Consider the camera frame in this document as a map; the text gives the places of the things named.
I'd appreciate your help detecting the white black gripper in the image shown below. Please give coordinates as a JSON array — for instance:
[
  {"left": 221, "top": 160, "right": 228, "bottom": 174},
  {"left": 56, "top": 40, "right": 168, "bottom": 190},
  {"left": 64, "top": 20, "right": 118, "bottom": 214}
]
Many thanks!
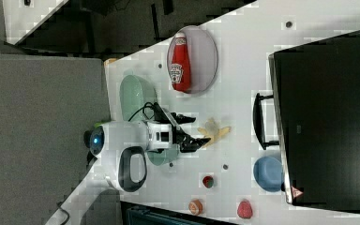
[{"left": 146, "top": 106, "right": 210, "bottom": 153}]

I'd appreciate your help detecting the yellow plush peeled banana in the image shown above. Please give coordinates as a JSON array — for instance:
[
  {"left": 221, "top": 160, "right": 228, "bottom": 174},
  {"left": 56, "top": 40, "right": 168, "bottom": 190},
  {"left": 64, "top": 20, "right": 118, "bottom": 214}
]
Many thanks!
[{"left": 198, "top": 118, "right": 231, "bottom": 147}]

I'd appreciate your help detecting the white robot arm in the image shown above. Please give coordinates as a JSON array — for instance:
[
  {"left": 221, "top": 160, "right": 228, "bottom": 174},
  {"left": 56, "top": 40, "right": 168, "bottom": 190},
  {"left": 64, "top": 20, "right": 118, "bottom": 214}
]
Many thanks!
[{"left": 44, "top": 102, "right": 210, "bottom": 225}]

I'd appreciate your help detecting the black and steel toaster oven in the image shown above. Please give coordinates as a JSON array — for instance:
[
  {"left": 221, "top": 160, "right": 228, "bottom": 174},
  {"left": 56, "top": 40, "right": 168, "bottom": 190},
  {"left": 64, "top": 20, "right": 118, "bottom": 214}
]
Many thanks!
[{"left": 253, "top": 30, "right": 360, "bottom": 214}]

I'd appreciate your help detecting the dark red toy strawberry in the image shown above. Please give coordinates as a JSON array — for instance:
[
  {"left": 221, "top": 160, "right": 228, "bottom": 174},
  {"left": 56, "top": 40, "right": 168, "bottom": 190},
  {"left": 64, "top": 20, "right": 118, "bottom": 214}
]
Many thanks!
[{"left": 202, "top": 175, "right": 214, "bottom": 188}]

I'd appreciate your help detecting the red plush ketchup bottle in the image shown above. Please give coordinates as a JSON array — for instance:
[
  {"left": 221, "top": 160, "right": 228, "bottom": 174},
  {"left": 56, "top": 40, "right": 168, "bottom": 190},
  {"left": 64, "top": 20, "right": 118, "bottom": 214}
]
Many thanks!
[{"left": 170, "top": 33, "right": 191, "bottom": 92}]

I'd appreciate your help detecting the green oval colander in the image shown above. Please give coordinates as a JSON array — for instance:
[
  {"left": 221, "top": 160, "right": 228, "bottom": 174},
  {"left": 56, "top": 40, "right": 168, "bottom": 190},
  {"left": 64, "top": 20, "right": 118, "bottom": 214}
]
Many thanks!
[{"left": 120, "top": 75, "right": 158, "bottom": 121}]

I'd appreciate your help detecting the toy orange half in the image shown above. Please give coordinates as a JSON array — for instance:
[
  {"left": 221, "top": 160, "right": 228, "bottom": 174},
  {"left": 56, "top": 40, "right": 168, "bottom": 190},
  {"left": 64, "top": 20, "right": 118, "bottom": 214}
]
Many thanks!
[{"left": 188, "top": 199, "right": 203, "bottom": 216}]

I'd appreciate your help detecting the grey round plate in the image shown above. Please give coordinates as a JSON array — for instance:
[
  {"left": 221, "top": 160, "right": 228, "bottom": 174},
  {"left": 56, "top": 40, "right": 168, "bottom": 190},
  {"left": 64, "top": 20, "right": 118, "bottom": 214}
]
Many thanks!
[{"left": 167, "top": 25, "right": 218, "bottom": 94}]

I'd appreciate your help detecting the green toy lime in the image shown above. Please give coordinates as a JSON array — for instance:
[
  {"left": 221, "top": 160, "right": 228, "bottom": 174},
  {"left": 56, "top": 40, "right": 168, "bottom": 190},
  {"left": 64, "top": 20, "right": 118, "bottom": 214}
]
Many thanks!
[{"left": 94, "top": 121, "right": 111, "bottom": 128}]

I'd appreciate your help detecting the blue plastic cup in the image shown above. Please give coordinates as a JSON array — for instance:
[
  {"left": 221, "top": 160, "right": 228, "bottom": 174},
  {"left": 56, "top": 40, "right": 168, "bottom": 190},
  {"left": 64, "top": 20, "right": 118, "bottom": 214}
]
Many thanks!
[{"left": 253, "top": 157, "right": 283, "bottom": 192}]

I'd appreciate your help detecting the pink toy strawberry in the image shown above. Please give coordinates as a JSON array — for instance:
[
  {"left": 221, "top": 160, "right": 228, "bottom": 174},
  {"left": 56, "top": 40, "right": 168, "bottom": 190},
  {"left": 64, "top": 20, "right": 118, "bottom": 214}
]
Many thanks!
[{"left": 237, "top": 200, "right": 253, "bottom": 219}]

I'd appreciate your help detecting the green cup with handle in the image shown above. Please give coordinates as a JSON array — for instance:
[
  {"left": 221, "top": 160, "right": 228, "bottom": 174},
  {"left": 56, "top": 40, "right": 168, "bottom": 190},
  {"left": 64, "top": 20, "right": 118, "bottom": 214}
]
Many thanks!
[{"left": 147, "top": 145, "right": 179, "bottom": 166}]

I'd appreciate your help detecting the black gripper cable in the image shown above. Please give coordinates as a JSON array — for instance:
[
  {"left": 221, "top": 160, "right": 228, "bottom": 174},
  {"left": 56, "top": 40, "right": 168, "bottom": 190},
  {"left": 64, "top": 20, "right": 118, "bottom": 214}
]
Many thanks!
[{"left": 127, "top": 101, "right": 156, "bottom": 122}]

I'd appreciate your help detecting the blue metal frame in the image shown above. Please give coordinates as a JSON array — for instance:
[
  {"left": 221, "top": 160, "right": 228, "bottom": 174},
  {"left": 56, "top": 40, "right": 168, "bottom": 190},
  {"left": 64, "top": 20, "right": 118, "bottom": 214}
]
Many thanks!
[{"left": 124, "top": 206, "right": 232, "bottom": 225}]

